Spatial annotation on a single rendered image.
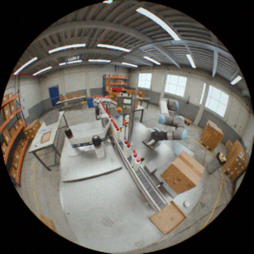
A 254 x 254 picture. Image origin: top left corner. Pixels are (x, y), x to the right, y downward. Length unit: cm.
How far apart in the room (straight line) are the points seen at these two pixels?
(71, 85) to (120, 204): 818
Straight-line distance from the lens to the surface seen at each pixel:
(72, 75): 818
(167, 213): 88
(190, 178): 70
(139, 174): 78
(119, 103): 78
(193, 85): 590
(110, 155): 88
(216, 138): 384
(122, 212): 77
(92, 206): 81
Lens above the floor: 160
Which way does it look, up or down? 33 degrees down
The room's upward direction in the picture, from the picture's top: 4 degrees clockwise
